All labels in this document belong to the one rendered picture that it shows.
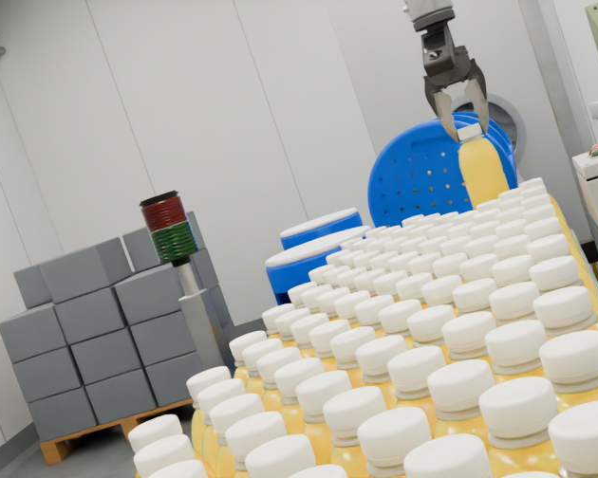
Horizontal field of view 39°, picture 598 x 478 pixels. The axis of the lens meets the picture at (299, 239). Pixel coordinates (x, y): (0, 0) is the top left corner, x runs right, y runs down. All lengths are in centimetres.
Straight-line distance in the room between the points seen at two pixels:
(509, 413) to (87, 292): 475
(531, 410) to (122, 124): 676
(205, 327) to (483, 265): 56
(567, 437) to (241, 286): 662
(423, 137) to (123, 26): 569
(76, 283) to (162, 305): 54
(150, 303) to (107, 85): 265
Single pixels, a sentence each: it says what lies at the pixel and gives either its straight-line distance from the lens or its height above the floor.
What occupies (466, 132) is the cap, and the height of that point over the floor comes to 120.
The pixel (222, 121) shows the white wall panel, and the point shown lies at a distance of 688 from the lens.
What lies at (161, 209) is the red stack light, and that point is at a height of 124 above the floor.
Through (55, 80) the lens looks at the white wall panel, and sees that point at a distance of 735.
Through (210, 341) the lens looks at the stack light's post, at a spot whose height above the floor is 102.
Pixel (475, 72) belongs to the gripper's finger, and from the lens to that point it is 144.
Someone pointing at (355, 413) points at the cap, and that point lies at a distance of 52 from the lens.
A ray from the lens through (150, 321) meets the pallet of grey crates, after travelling 504.
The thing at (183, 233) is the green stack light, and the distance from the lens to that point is 127.
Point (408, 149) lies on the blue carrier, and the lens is 162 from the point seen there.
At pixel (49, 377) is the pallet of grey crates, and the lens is 537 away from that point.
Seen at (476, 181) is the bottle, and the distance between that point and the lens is 142.
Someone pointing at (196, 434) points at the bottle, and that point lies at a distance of 75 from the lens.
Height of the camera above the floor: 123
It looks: 5 degrees down
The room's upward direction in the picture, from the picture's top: 19 degrees counter-clockwise
